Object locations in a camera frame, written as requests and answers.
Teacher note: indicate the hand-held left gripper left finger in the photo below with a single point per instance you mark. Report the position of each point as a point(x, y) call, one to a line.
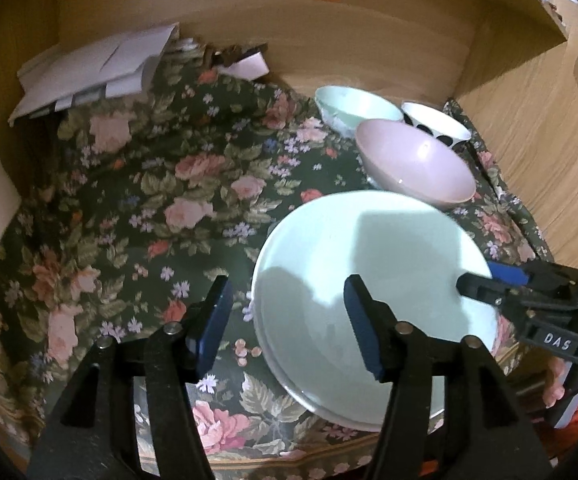
point(214, 325)

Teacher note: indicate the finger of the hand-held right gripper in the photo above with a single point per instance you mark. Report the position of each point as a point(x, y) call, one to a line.
point(509, 272)
point(484, 287)

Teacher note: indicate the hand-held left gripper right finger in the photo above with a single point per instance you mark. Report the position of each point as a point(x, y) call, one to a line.
point(364, 330)

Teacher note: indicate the green plate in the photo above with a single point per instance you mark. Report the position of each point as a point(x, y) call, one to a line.
point(409, 250)

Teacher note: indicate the white plate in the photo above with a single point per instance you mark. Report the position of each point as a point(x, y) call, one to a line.
point(319, 414)

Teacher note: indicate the pink bowl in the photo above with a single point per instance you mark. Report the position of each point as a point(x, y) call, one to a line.
point(414, 160)

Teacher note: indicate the white black-spotted bowl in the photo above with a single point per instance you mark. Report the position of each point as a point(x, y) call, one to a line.
point(436, 120)

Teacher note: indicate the green bowl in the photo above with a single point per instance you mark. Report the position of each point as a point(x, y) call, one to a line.
point(354, 107)

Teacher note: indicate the floral tablecloth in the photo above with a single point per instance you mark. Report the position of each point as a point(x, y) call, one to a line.
point(144, 200)

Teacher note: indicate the folded white paper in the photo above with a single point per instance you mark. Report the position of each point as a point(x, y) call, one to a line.
point(249, 66)

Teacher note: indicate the stack of white papers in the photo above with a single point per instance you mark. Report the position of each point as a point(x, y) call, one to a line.
point(99, 65)

